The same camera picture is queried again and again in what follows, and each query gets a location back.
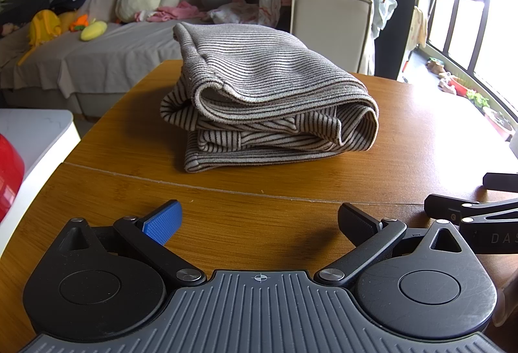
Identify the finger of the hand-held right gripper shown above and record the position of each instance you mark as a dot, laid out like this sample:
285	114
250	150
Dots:
441	207
502	182

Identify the grey striped sweater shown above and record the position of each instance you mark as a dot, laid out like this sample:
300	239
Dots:
263	65

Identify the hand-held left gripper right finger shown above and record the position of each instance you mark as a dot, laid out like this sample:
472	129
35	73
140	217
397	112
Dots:
356	224

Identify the hanging beige cloth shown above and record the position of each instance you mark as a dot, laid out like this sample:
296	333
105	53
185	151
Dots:
417	29

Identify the floral white cloth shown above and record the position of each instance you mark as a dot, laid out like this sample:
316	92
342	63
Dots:
243	11

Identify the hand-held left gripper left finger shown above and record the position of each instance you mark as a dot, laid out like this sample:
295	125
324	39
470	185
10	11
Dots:
162	221

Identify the pink bowl planter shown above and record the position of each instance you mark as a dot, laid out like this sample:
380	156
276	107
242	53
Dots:
499	124

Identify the small green plant tray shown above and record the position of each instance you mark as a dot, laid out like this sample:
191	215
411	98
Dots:
477	98

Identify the pink cloth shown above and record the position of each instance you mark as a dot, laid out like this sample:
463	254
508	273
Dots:
174	12

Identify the grey covered sofa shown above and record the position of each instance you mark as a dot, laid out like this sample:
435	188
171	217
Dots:
101	61

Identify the black window frame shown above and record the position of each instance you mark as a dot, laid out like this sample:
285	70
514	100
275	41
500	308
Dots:
459	21

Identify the yellow-green plush toy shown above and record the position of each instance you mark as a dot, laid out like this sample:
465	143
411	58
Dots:
94	31

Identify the yellow plush toy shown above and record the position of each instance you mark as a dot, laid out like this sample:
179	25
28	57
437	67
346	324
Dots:
69	18

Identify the red pot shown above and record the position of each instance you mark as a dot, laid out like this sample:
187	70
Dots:
455	85

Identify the orange toy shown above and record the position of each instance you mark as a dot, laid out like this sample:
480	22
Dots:
79	23

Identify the red plastic object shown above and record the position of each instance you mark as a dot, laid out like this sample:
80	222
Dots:
10	175

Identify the small brown pot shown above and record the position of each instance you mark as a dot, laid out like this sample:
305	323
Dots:
435	65

